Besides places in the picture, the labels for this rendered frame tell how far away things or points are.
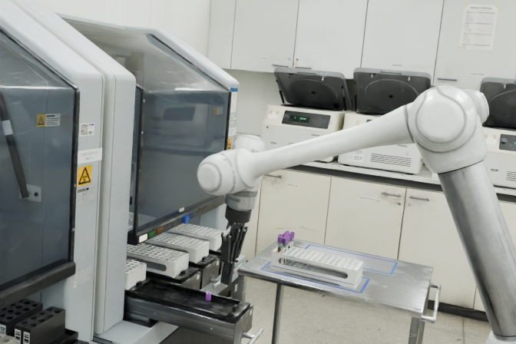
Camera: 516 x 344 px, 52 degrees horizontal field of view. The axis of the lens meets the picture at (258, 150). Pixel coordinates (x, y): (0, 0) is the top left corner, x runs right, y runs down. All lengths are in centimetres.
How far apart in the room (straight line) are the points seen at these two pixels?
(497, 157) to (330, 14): 153
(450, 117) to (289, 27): 307
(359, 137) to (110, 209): 68
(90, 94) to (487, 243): 95
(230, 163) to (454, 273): 266
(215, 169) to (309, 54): 282
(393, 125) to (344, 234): 249
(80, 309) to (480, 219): 97
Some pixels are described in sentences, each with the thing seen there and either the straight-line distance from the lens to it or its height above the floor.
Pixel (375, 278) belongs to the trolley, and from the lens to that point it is 189.
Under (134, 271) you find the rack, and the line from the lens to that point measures 165.
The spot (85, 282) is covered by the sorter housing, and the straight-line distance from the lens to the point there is 143.
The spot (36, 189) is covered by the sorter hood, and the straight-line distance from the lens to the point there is 120.
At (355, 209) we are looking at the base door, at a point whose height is 61.
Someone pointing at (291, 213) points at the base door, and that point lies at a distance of 386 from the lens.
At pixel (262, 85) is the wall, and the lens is 450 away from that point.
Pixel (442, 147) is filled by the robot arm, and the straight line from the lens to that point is 113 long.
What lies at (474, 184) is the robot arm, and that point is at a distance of 119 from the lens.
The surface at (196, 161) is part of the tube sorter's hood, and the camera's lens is 181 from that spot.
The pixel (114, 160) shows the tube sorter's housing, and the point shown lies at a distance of 142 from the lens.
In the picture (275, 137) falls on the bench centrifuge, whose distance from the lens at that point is 382.
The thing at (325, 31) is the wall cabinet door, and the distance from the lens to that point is 402.
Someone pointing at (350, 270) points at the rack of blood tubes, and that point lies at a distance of 175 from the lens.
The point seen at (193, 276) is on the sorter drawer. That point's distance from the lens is 177.
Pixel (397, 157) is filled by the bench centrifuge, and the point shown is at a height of 101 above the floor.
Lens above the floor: 147
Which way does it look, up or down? 8 degrees down
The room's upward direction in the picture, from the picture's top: 5 degrees clockwise
